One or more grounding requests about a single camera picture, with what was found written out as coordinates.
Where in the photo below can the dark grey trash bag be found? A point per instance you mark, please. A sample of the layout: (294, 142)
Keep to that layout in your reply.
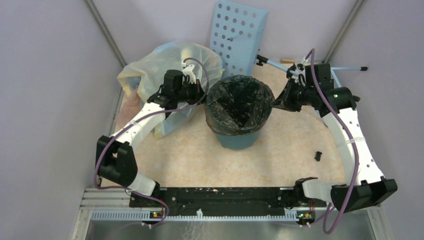
(239, 104)

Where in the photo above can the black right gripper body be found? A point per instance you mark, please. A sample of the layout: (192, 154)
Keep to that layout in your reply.
(299, 95)

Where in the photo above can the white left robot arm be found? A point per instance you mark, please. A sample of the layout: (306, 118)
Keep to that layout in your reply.
(115, 155)

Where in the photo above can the light blue perforated panel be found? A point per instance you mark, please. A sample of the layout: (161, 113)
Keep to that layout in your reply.
(236, 35)

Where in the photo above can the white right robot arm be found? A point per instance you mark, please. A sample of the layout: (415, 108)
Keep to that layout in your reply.
(365, 184)

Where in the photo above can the small wooden block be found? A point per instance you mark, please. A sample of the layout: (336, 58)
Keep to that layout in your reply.
(287, 61)

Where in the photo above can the teal plastic trash bin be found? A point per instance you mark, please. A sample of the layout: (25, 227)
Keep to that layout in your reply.
(238, 139)

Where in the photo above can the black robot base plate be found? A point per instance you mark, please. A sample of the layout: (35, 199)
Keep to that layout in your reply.
(225, 201)

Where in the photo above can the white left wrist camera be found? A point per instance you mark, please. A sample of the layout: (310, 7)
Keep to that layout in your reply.
(188, 72)

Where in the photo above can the white toothed cable rail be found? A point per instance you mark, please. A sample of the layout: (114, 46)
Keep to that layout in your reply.
(147, 216)

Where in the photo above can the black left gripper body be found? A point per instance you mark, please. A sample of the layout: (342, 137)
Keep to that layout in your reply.
(189, 92)

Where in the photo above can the light blue folding stand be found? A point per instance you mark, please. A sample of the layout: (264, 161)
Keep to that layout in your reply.
(297, 69)

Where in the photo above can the small black clip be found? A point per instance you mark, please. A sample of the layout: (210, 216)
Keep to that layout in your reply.
(318, 155)

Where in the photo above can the translucent white plastic bag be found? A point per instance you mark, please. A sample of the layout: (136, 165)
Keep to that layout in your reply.
(146, 75)

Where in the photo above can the pink plastic bag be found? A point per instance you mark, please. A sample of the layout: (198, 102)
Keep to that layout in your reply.
(130, 107)

